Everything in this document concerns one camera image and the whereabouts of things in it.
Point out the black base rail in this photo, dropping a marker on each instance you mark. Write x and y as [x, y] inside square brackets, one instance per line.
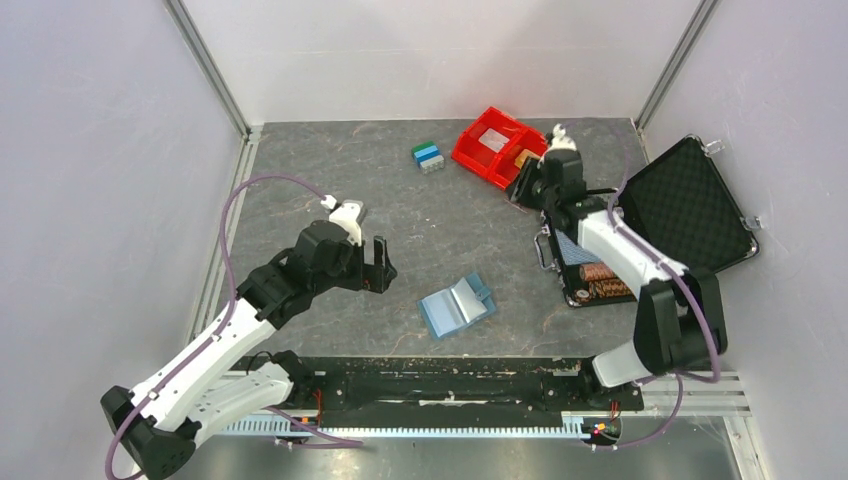
[424, 394]

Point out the stacked green blue white blocks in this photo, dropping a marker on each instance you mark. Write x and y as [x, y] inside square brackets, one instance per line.
[428, 157]

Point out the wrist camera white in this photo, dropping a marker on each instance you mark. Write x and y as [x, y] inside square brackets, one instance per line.
[559, 139]
[348, 214]

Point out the red divided plastic bin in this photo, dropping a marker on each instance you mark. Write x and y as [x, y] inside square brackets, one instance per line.
[496, 168]

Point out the blue playing card deck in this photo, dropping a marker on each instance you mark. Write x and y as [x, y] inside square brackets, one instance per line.
[571, 253]

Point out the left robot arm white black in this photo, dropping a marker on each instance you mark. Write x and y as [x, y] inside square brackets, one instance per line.
[161, 421]

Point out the white card in bin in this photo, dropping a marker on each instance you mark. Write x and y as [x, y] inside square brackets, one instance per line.
[493, 140]

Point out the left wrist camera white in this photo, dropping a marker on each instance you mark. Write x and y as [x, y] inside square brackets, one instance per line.
[348, 214]

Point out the aluminium frame post left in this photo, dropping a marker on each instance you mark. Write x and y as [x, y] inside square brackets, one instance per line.
[203, 56]

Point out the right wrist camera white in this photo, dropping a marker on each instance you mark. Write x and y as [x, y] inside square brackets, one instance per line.
[559, 139]

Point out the black poker chip case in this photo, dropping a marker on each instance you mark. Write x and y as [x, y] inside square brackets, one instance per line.
[681, 205]

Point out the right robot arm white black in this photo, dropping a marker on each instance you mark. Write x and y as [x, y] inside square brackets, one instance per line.
[680, 322]

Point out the blue card holder wallet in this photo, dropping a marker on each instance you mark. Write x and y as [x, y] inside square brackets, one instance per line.
[457, 307]

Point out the orange brown chip row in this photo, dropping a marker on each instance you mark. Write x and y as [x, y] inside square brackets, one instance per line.
[606, 289]

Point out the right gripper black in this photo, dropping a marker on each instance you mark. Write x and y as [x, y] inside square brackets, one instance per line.
[520, 191]

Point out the orange green chip row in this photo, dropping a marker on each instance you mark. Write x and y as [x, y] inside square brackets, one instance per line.
[594, 272]

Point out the aluminium frame post right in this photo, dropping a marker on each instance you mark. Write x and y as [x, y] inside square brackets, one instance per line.
[686, 43]

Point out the orange card in bin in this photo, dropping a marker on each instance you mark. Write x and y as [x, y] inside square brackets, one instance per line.
[526, 158]

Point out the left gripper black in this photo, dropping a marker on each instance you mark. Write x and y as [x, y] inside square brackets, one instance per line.
[372, 277]

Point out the aluminium frame post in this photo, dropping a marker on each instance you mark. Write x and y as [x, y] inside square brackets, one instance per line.
[203, 56]
[686, 43]

